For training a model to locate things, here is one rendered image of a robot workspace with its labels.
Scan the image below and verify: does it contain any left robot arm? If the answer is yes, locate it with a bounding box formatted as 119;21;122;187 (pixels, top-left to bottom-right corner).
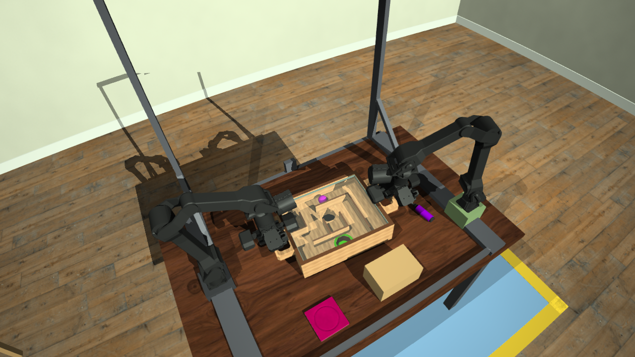
368;115;502;213

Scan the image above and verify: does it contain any pink square board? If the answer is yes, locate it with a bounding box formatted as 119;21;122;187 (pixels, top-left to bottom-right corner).
304;297;349;342

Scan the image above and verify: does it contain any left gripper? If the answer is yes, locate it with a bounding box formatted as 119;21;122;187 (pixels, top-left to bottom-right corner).
366;174;420;204

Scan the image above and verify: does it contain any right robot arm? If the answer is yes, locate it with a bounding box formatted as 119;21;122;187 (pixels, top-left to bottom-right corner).
148;184;297;290

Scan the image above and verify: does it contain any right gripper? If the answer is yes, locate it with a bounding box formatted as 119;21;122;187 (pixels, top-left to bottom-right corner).
238;212;299;251

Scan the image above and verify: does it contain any tan rectangular block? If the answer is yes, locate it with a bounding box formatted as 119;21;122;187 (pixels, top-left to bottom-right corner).
363;244;423;301

